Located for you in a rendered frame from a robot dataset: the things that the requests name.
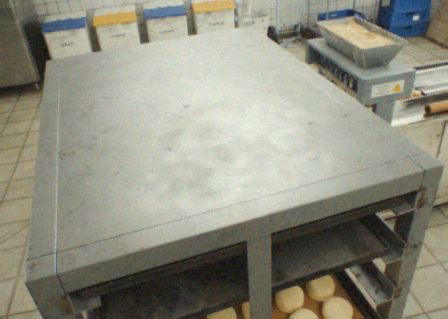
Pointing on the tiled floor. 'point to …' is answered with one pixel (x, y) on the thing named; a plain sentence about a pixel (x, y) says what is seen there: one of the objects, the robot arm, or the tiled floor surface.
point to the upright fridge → (20, 38)
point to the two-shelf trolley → (328, 2)
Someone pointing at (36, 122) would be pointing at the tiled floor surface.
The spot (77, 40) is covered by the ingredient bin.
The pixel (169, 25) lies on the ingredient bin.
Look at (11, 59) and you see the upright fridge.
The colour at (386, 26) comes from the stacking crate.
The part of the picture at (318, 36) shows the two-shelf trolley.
